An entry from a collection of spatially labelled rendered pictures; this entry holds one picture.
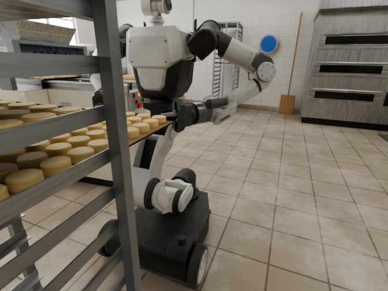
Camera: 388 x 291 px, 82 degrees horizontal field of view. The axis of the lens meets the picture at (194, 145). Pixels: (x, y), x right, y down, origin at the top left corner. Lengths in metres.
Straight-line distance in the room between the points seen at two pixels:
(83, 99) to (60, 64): 1.55
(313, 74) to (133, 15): 4.75
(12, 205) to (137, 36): 0.81
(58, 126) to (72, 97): 1.62
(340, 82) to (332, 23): 0.96
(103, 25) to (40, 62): 0.13
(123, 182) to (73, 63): 0.25
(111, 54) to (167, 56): 0.55
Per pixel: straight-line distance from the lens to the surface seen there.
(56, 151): 0.55
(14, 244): 0.98
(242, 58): 1.00
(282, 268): 1.49
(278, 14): 5.74
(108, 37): 0.45
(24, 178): 0.44
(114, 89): 0.45
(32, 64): 0.39
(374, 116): 4.92
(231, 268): 1.42
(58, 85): 2.12
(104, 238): 0.57
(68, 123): 0.42
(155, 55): 1.00
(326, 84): 4.69
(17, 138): 0.38
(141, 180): 1.02
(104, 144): 0.54
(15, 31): 2.19
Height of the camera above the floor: 1.06
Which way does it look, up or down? 20 degrees down
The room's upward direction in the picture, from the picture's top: 1 degrees clockwise
